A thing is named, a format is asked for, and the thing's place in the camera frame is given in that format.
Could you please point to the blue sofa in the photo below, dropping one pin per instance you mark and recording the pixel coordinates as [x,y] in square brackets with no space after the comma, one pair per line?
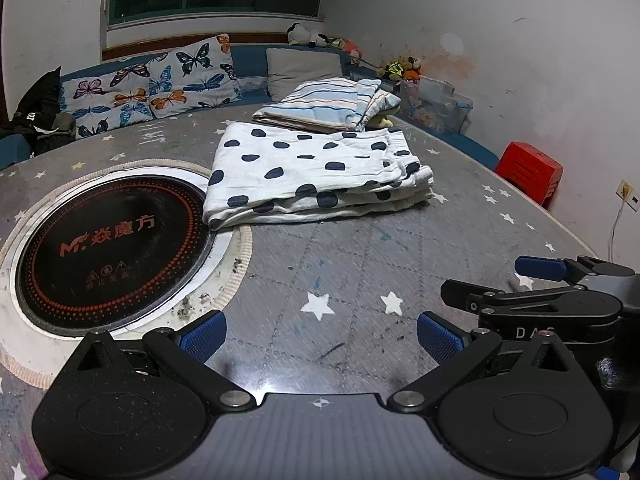
[250,62]

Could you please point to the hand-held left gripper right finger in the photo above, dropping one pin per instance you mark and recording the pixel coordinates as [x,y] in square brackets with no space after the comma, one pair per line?
[440,335]

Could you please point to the grey pillow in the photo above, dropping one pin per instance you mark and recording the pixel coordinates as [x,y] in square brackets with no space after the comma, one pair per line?
[300,70]

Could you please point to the person's right hand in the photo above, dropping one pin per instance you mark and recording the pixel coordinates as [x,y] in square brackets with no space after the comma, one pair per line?
[620,372]

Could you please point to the pink plush toy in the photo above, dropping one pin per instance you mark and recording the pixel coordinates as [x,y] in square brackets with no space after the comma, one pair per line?
[350,51]

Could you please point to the white navy polka dot pants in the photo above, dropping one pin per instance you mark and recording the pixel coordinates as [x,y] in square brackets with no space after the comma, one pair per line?
[300,165]

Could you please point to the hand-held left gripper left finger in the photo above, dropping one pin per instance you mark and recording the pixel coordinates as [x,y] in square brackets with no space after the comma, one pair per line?
[205,334]

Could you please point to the orange toy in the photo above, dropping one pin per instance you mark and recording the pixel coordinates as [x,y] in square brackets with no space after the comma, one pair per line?
[413,75]

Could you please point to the yellow green toy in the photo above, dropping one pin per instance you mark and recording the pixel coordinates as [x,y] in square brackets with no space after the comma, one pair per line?
[395,68]

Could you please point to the white and black plush toy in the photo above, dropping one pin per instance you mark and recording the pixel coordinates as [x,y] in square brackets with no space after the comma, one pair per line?
[302,35]

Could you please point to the round black induction cooker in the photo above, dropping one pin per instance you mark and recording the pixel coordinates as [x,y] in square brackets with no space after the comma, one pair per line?
[110,250]

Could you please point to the white wall socket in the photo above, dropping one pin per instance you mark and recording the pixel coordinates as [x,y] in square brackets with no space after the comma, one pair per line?
[629,195]

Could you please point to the folded striped cloth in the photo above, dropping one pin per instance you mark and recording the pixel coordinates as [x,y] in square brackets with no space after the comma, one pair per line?
[325,102]

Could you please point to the butterfly print pillow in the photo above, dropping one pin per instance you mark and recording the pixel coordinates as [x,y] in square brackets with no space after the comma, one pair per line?
[200,75]
[100,95]

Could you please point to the black bag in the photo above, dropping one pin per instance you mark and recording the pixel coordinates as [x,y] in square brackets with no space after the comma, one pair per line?
[40,105]

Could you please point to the clear plastic storage box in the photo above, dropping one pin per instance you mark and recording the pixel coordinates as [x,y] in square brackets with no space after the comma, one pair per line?
[440,105]

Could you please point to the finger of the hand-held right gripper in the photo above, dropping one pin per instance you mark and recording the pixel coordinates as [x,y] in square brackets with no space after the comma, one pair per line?
[465,292]
[540,266]

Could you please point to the red plastic stool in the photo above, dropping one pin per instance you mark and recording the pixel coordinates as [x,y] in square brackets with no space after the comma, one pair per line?
[530,165]

